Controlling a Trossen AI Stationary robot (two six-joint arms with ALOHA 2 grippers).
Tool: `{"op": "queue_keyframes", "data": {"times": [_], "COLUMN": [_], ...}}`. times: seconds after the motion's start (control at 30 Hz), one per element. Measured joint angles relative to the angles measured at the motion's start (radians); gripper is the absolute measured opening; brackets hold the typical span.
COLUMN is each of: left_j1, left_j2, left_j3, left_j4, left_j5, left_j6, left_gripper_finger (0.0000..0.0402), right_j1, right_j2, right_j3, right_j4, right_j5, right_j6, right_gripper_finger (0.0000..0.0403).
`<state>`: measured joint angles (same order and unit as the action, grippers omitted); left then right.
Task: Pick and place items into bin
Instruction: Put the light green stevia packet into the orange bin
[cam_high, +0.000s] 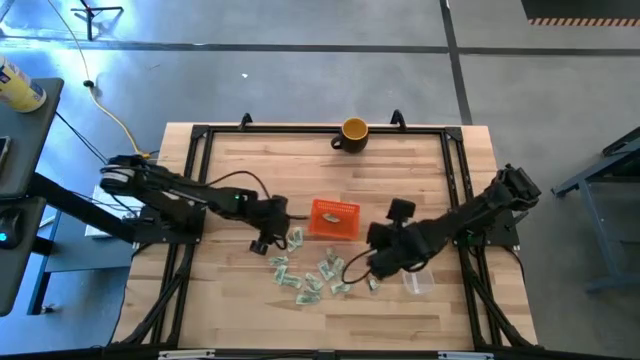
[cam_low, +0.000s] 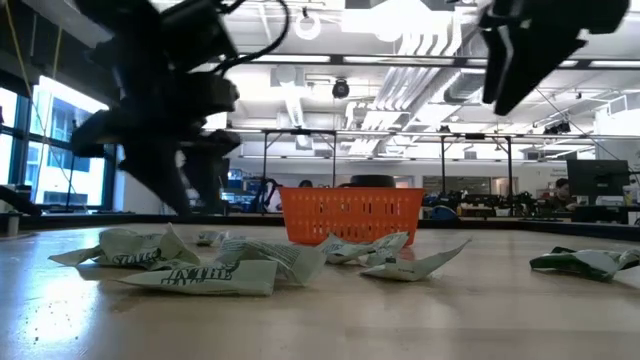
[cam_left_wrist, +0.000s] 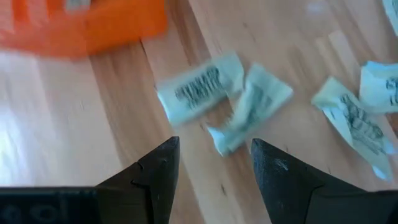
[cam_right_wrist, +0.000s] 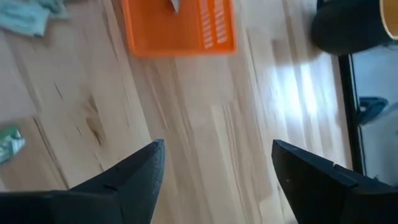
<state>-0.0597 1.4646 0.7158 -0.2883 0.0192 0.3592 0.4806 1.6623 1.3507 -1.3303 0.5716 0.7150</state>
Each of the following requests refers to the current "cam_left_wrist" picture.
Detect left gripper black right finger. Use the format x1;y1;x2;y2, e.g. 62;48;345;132
251;138;371;224

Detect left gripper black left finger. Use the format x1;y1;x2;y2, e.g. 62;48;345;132
96;136;180;224

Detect orange plastic slotted basket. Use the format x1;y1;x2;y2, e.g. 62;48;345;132
0;0;169;60

